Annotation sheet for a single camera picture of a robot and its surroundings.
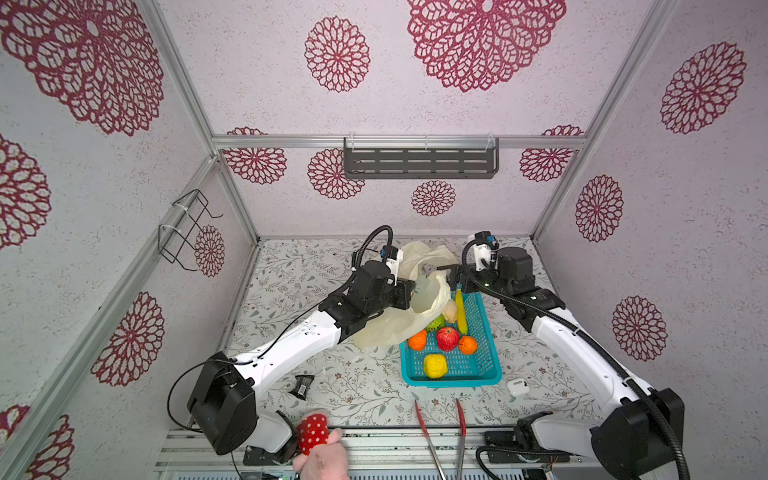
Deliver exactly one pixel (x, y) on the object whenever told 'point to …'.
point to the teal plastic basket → (484, 367)
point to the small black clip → (302, 385)
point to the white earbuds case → (518, 387)
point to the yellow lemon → (435, 366)
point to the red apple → (447, 338)
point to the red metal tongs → (463, 437)
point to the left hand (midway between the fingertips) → (413, 287)
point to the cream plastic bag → (397, 327)
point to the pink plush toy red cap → (323, 455)
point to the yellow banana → (462, 313)
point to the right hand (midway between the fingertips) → (451, 263)
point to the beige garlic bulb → (450, 311)
